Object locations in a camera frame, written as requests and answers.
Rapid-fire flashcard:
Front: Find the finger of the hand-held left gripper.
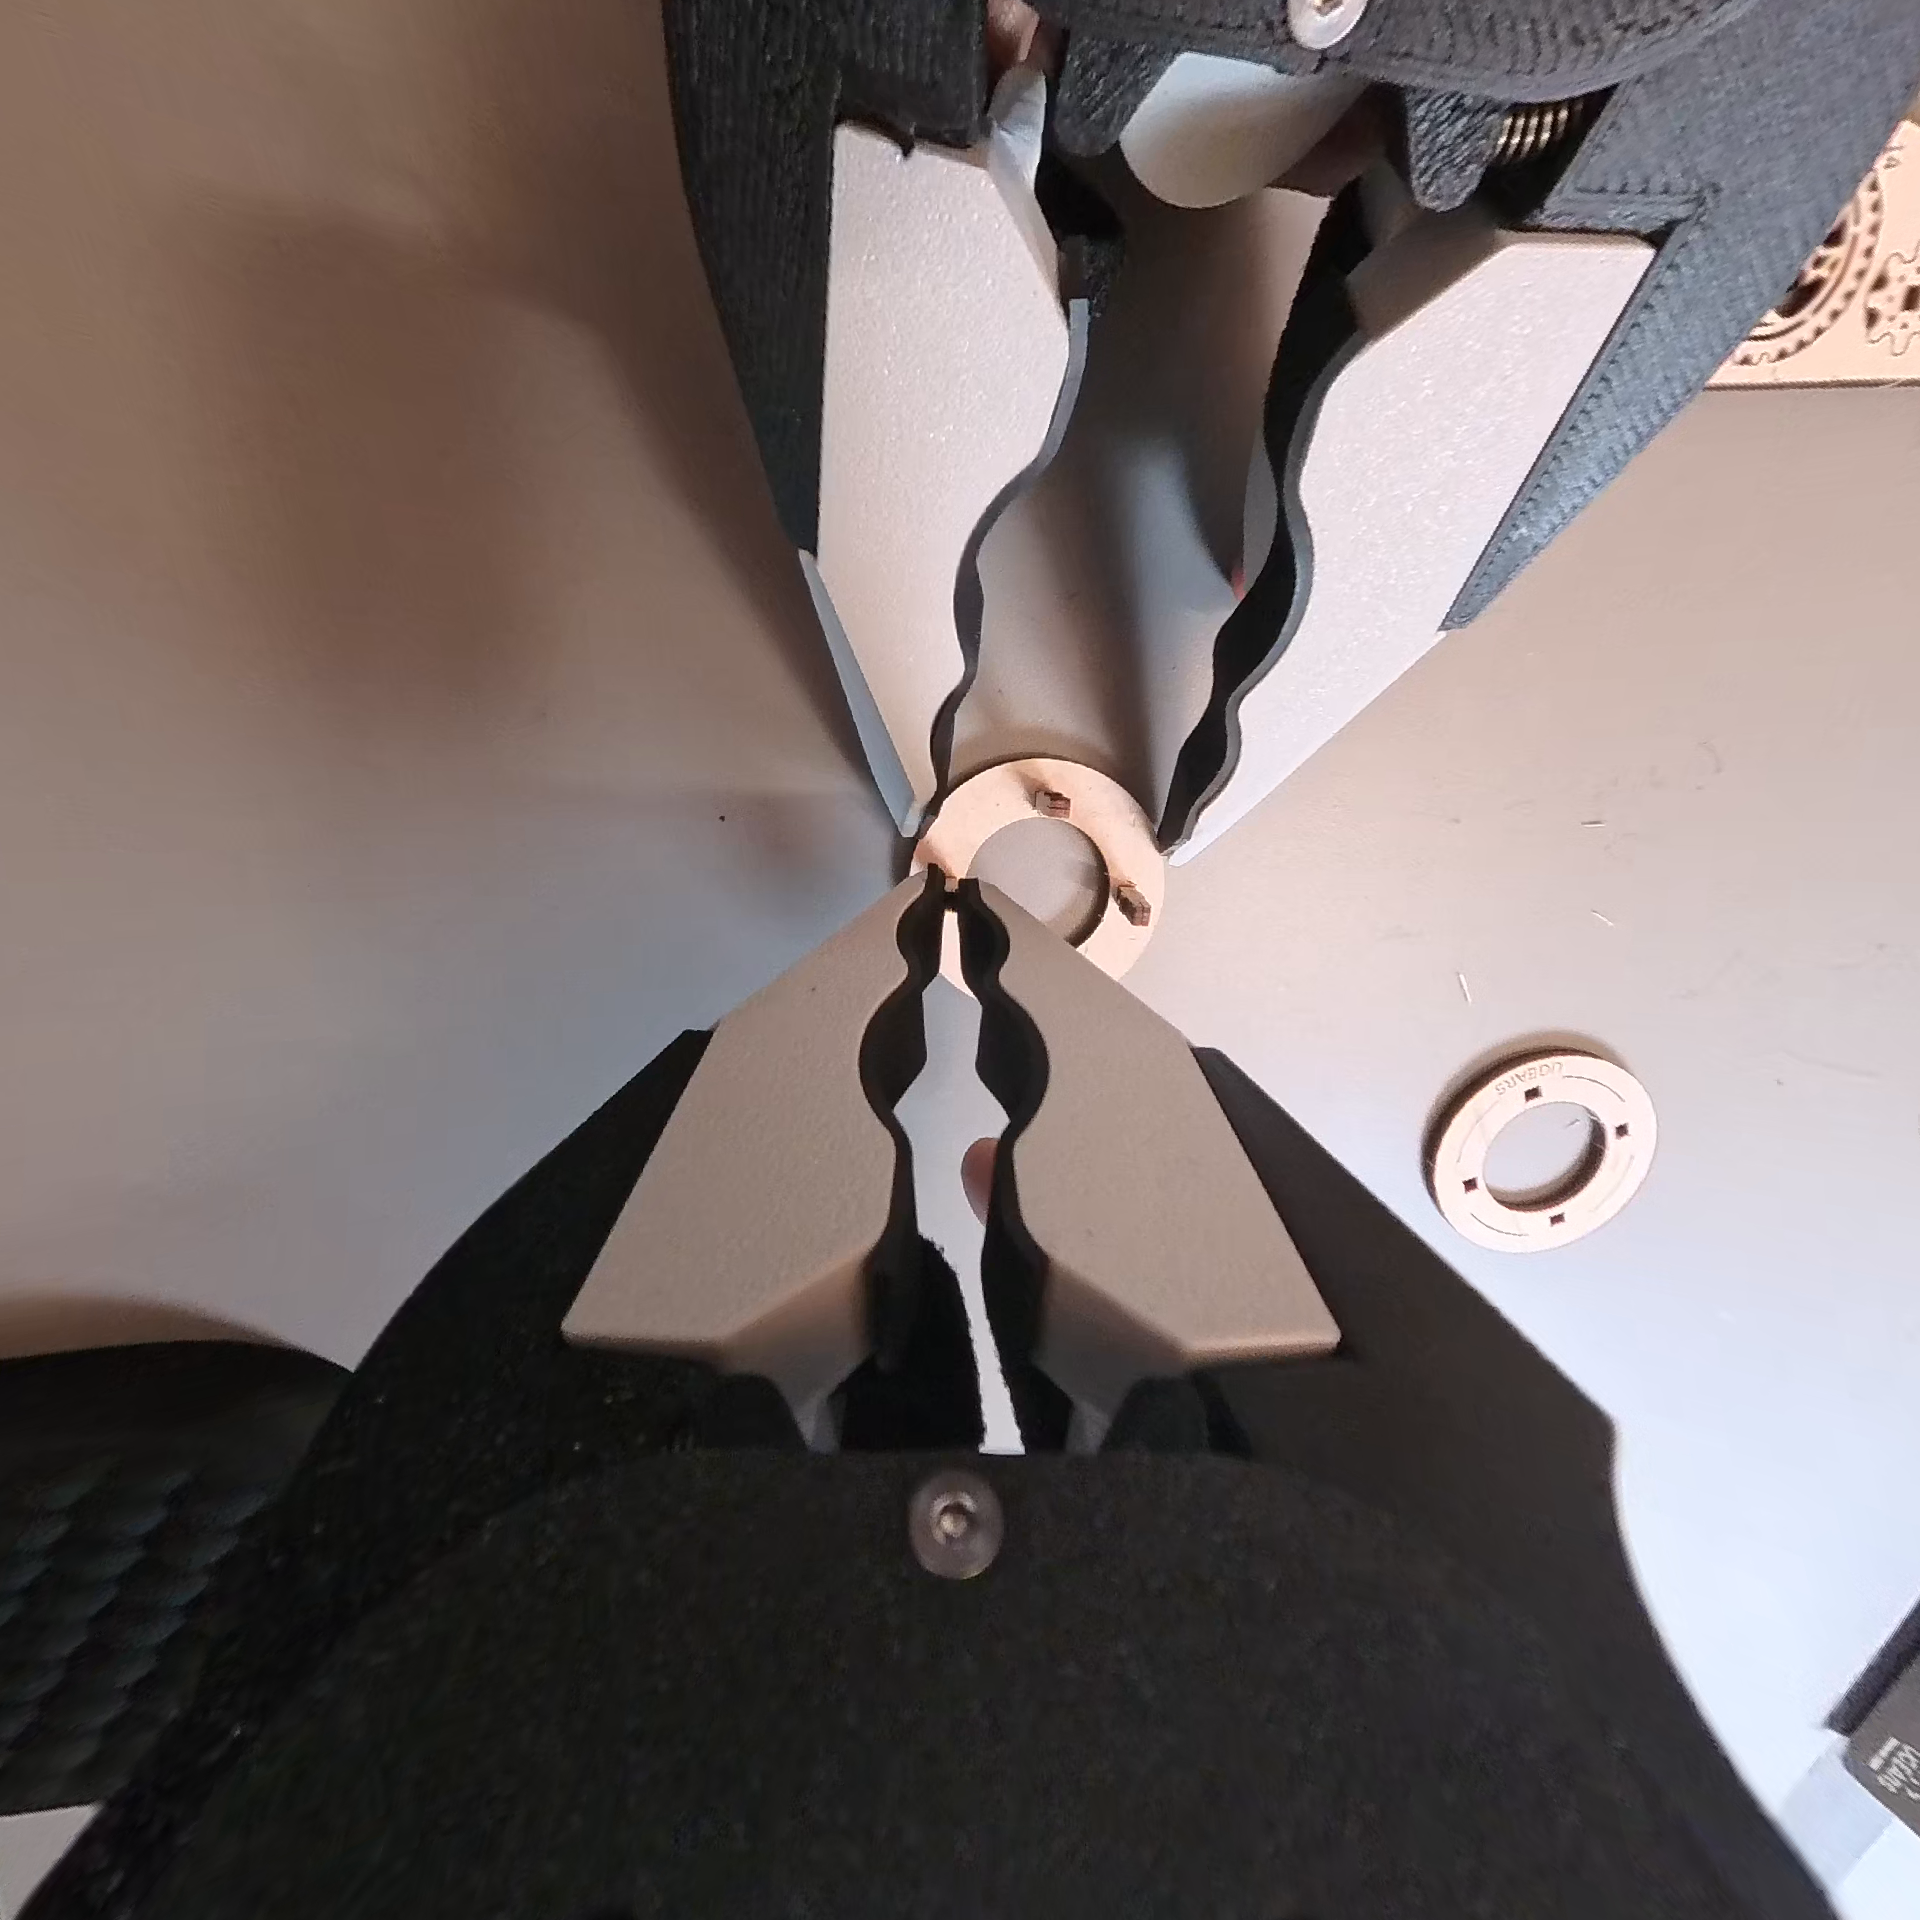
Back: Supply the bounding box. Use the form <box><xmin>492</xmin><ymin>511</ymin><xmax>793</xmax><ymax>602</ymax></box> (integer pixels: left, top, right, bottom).
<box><xmin>1160</xmin><ymin>180</ymin><xmax>1654</xmax><ymax>874</ymax></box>
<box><xmin>797</xmin><ymin>67</ymin><xmax>1088</xmax><ymax>837</ymax></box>

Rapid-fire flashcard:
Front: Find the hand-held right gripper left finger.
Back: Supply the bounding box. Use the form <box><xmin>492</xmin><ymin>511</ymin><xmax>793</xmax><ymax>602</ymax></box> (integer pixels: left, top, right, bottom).
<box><xmin>561</xmin><ymin>874</ymin><xmax>954</xmax><ymax>1419</ymax></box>

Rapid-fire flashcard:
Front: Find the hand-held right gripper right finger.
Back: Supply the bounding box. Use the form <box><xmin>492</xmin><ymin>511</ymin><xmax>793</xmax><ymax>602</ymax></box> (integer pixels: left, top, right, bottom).
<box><xmin>961</xmin><ymin>880</ymin><xmax>1344</xmax><ymax>1426</ymax></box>

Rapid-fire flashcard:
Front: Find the engraved wooden ring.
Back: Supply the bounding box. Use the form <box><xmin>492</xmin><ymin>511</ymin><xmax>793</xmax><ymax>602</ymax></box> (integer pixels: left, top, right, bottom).
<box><xmin>1428</xmin><ymin>1038</ymin><xmax>1660</xmax><ymax>1254</ymax></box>

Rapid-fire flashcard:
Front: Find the plain wooden ring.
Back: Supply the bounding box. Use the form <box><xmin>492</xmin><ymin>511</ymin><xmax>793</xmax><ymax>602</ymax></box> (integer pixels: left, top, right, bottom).
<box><xmin>907</xmin><ymin>756</ymin><xmax>1169</xmax><ymax>984</ymax></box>

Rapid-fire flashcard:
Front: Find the grey desk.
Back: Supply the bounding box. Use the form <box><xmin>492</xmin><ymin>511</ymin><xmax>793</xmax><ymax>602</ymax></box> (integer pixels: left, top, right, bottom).
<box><xmin>0</xmin><ymin>0</ymin><xmax>1920</xmax><ymax>1920</ymax></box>

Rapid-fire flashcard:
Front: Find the wooden puzzle part sheet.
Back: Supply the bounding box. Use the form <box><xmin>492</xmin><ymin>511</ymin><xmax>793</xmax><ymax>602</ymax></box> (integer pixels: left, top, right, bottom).
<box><xmin>1710</xmin><ymin>118</ymin><xmax>1920</xmax><ymax>394</ymax></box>

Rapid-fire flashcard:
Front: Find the dark puzzle box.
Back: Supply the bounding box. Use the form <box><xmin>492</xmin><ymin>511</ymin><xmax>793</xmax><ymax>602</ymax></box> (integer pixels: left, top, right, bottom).
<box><xmin>1827</xmin><ymin>1628</ymin><xmax>1920</xmax><ymax>1863</ymax></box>

